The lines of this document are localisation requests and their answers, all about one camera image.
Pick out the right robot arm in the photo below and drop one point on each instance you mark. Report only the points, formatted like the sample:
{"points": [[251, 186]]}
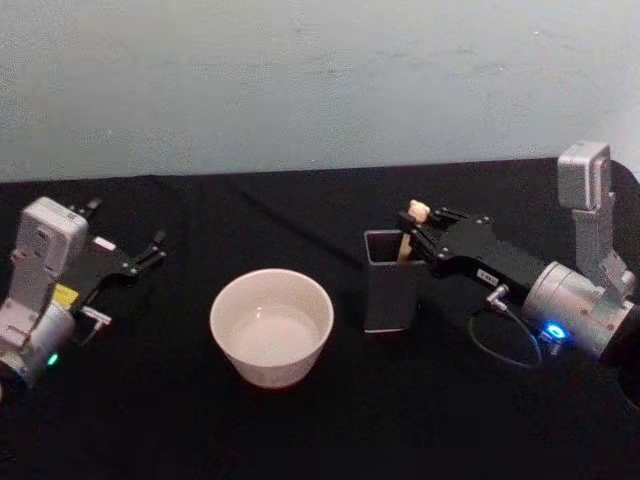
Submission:
{"points": [[575, 305]]}

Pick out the white ceramic bowl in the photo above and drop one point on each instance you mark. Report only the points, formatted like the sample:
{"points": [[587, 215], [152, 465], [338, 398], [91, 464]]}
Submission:
{"points": [[270, 330]]}

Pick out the wooden spoon with bear top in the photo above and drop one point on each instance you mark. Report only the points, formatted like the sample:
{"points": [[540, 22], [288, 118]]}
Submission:
{"points": [[418, 211]]}

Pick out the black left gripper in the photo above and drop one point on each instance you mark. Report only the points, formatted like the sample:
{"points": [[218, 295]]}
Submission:
{"points": [[102, 265]]}

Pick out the pale wall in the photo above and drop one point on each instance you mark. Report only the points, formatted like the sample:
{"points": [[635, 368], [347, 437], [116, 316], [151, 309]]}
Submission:
{"points": [[300, 85]]}

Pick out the black table cloth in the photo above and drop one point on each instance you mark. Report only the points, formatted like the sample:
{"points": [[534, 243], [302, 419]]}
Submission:
{"points": [[300, 435]]}

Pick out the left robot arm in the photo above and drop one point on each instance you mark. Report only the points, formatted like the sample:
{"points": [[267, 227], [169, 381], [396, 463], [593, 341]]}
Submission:
{"points": [[37, 260]]}

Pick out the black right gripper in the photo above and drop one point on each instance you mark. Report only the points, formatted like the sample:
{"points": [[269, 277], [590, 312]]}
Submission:
{"points": [[475, 250]]}

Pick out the dark grey square holder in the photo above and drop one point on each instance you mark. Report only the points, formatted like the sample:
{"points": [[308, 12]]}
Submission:
{"points": [[390, 300]]}

